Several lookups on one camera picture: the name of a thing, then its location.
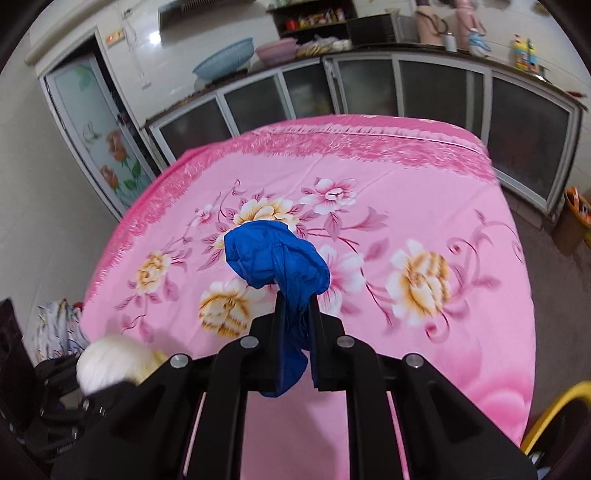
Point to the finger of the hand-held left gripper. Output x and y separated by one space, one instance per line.
69 406

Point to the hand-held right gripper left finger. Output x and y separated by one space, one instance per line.
265 364

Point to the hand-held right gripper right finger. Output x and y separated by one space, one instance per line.
325 364

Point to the white fluffy ball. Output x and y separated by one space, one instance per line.
115 362

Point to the blue plastic bag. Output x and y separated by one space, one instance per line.
277 263

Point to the yellow rimmed black bin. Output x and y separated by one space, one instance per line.
554 410

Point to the floral patterned cloth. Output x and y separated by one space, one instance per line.
60 327

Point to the pink floral blanket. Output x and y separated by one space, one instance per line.
369 240

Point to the flower print glass door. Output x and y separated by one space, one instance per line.
101 134

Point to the orange bucket with cartons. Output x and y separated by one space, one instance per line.
572 221

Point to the blue plastic basin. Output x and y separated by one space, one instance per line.
224 60

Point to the glass door kitchen cabinet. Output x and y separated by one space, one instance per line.
526 129

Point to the pink plastic basin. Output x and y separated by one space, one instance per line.
277 50

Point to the bags of food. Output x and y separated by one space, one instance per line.
323 46

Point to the black microwave oven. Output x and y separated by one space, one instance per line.
374 28

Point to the dark shelf with bottles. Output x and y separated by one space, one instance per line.
309 18

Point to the beige thermos flask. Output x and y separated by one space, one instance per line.
429 25

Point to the blue white cloth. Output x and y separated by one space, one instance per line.
478 42

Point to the yellow detergent bottle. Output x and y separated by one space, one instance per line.
525 54

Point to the pink thermos flask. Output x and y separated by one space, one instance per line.
466 18

